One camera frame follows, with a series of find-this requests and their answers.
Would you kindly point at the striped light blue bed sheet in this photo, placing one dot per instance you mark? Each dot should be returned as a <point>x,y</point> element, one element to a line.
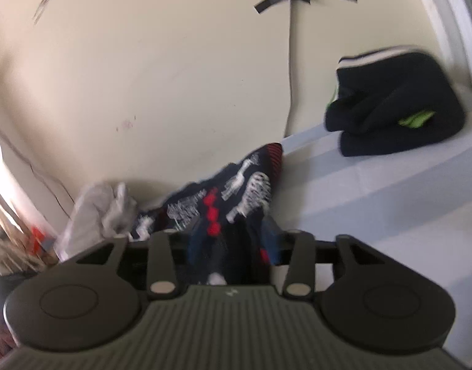
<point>374,200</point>

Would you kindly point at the beige curtain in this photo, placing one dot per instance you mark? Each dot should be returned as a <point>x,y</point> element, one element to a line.
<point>8,208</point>

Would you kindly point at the navy patterned knit sweater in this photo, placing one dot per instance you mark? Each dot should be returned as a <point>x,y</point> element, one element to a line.
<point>236,208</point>

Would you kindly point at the white garment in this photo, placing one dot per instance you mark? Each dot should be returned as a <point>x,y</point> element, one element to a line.
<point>89,216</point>

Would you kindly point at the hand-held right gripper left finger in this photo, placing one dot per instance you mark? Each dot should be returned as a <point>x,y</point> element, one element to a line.
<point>161,254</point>

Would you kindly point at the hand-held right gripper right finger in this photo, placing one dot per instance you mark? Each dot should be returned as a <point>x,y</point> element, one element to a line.
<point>301,254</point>

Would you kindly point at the orange plastic bag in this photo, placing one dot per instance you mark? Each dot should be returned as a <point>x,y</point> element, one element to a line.
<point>37,241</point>

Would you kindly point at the navy garment with green stripes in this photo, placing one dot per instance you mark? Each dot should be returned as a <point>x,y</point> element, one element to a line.
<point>397,100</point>

